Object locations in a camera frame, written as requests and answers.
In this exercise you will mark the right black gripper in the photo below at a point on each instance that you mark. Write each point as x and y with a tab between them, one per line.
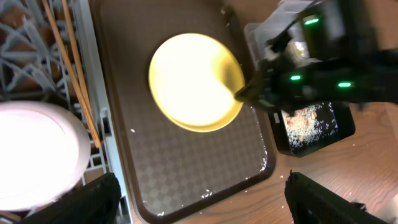
272	88

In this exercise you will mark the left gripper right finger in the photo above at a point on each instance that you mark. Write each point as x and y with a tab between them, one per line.
310	202

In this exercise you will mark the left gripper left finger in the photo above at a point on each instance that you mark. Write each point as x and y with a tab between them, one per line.
94	203

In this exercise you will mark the yellow plate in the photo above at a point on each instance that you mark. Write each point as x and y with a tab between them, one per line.
193	79

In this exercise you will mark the white bowl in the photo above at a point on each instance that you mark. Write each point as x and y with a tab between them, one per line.
45	150

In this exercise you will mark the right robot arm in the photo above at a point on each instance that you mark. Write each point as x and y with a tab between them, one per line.
327	52

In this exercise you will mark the grey plastic dishwasher rack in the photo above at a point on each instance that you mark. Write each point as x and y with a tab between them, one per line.
32	68

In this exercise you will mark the black rectangular tray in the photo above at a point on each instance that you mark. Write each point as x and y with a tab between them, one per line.
344	120

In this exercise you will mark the pile of rice scraps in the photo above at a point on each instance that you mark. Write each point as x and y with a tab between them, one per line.
310	125

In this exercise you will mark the clear plastic bin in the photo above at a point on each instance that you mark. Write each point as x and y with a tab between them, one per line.
257	34

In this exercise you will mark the dark brown serving tray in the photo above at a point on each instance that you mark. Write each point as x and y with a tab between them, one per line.
171	172

